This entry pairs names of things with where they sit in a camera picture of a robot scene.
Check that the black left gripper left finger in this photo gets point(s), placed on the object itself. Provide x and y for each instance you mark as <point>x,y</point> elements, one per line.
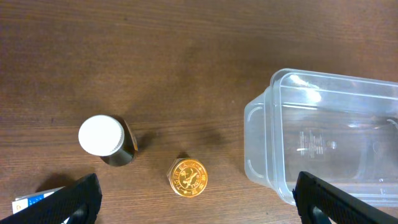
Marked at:
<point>79,203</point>

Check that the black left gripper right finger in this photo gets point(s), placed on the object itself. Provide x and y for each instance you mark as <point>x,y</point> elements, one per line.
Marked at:
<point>319,202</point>

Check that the dark bottle white cap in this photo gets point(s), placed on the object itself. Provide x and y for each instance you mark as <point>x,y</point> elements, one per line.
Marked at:
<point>110,138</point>

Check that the clear plastic container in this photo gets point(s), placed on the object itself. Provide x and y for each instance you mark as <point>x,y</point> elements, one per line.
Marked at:
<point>339,128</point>

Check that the white medicine box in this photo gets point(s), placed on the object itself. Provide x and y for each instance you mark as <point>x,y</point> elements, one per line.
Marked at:
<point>23,202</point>

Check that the gold lid balm jar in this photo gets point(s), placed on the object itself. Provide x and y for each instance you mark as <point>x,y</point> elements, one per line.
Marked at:
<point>187,177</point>

